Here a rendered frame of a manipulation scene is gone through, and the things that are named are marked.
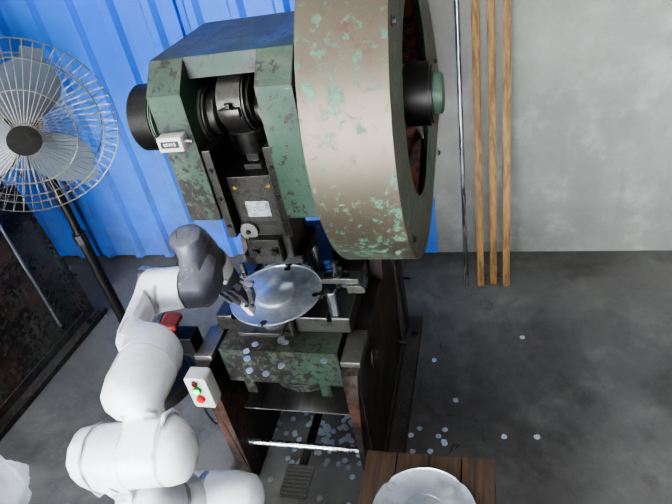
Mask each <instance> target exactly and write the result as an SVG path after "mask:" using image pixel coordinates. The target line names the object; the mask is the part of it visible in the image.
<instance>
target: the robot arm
mask: <svg viewBox="0 0 672 504"><path fill-rule="evenodd" d="M169 245H170V247H171V249H172V251H173V252H174V253H175V254H176V256H177V257H178V262H179V266H174V267H164V268H148V269H147V270H146V271H144V272H143V273H142V274H141V275H140V276H139V278H138V280H137V283H136V287H135V291H134V294H133V297H132V299H131V301H130V303H129V306H128V308H127V310H126V312H125V315H124V317H123V319H122V322H121V324H120V326H119V328H118V331H117V336H116V342H115V343H116V346H117V348H118V351H119V353H118V354H117V356H116V358H115V360H114V362H113V364H112V365H111V367H110V369H109V371H108V373H107V375H106V377H105V381H104V384H103V388H102V392H101V395H100V399H101V403H102V405H103V408H104V410H105V412H106V413H108V414H109V415H110V416H112V417H113V418H114V419H116V420H118V421H119V422H110V423H104V422H100V423H96V424H93V425H90V426H87V427H84V428H81V429H80V430H79V431H78V432H77V433H76V434H75V435H74V437H73V439H72V441H71V443H70V445H69V447H68V449H67V457H66V467H67V470H68V472H69V475H70V477H71V478H72V479H73V480H74V481H75V482H76V483H77V484H78V485H79V486H81V487H83V488H85V489H88V490H90V491H92V492H93V493H94V494H95V495H96V496H97V497H101V496H102V495H103V494H107V495H108V496H110V497H111V498H113V499H114V500H115V504H264V503H265V489H264V486H263V483H262V482H261V480H260V478H259V477H258V476H257V474H254V473H249V472H245V471H240V470H209V471H206V470H195V468H196V466H197V462H198V454H199V443H198V439H197V435H196V432H195V431H194V429H193V428H192V426H191V425H190V424H189V423H188V422H187V420H186V419H184V418H183V417H182V415H181V412H180V411H178V410H176V409H173V408H171V409H169V410H168V411H165V408H164V404H165V401H166V398H167V396H168V394H169V392H170V390H171V388H172V386H173V384H174V382H175V380H176V376H177V374H178V372H179V370H180V369H181V366H182V361H183V347H182V345H181V342H180V340H179V339H178V337H177V336H176V335H175V334H174V333H173V332H172V331H171V330H170V329H169V328H168V327H166V326H164V325H162V324H159V323H154V322H152V320H153V318H154V316H155V315H157V314H159V313H162V312H166V311H172V310H179V309H186V308H187V309H191V308H201V307H209V306H211V305H212V304H213V303H214V302H216V300H217V299H218V297H220V298H221V299H223V300H224V301H226V302H227V303H229V304H233V303H235V304H236V305H239V306H240V307H241V308H243V309H244V310H245V311H246V313H247V314H248V315H249V316H254V314H255V309H256V306H255V304H254V303H255V298H256V294H255V290H254V287H253V285H254V281H252V280H250V281H249V282H244V280H243V279H242V278H240V277H239V276H238V273H237V270H236V269H235V268H234V265H233V263H232V260H231V258H230V257H229V256H228V255H227V253H226V252H225V251H224V250H223V249H222V248H220V247H218V245H217V242H216V241H215V240H214V239H213V238H212V237H211V235H210V234H209V233H208V232H207V231H206V230H205V229H203V228H202V227H200V226H198V225H197V224H187V225H182V226H180V227H178V228H177V229H175V230H174V231H173V232H172V233H171V235H170V237H169ZM243 287H244V288H245V289H244V288H243Z"/></svg>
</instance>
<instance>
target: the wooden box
mask: <svg viewBox="0 0 672 504"><path fill-rule="evenodd" d="M418 467H428V468H435V469H439V470H442V471H445V472H447V473H449V474H451V475H453V476H454V477H456V479H457V480H458V481H459V482H460V483H462V484H464V485H465V486H466V487H467V489H468V490H469V491H470V493H471V494H472V496H473V498H474V500H475V502H476V504H496V481H495V461H494V460H493V459H479V458H465V457H462V462H461V457H452V456H438V455H430V458H429V455H425V454H411V453H398V455H397V452H384V451H371V450H368V451H367V457H366V462H365V468H364V474H363V479H362V485H361V491H360V496H359V502H358V504H373V501H374V498H375V496H376V494H377V492H378V491H379V489H380V488H381V487H382V485H383V484H384V483H385V484H386V483H388V482H389V480H390V479H391V477H392V476H394V475H396V474H397V473H399V472H402V471H404V470H407V469H411V468H418Z"/></svg>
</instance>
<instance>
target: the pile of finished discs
mask: <svg viewBox="0 0 672 504"><path fill-rule="evenodd" d="M373 504H476V502H475V500H474V498H473V496H472V494H471V493H470V491H469V490H468V489H467V487H466V486H465V485H464V484H462V483H460V482H459V481H458V480H457V479H456V477H454V476H453V475H451V474H449V473H447V472H445V471H442V470H439V469H435V468H428V467H418V468H411V469H407V470H404V471H402V472H399V473H397V474H396V475H394V476H392V477H391V479H390V480H389V482H388V483H386V484H385V483H384V484H383V485H382V487H381V488H380V489H379V491H378V492H377V494H376V496H375V498H374V501H373Z"/></svg>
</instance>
